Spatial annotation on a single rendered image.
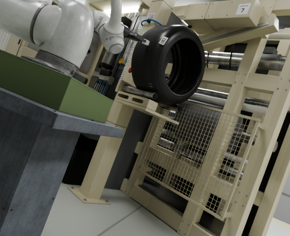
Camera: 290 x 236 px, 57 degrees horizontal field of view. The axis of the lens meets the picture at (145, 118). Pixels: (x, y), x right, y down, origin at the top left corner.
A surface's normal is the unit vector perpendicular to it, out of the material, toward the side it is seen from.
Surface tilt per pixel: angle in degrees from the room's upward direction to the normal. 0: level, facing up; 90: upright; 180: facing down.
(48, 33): 97
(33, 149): 90
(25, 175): 90
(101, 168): 90
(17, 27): 133
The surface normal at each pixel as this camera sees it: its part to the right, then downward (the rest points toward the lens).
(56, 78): -0.27, -0.12
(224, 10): -0.67, -0.27
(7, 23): -0.25, 0.57
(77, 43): 0.62, 0.23
